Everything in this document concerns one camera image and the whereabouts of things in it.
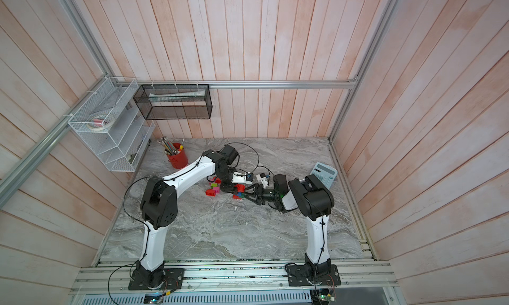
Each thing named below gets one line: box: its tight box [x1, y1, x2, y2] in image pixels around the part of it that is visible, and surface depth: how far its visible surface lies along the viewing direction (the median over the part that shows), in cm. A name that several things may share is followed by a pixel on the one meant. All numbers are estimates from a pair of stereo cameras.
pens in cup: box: [156, 135, 185, 156], surface depth 100 cm
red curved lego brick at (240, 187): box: [234, 183, 246, 193], surface depth 90 cm
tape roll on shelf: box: [87, 114, 114, 131], surface depth 75 cm
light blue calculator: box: [310, 161, 339, 189], surface depth 105 cm
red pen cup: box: [167, 142, 189, 170], surface depth 103 cm
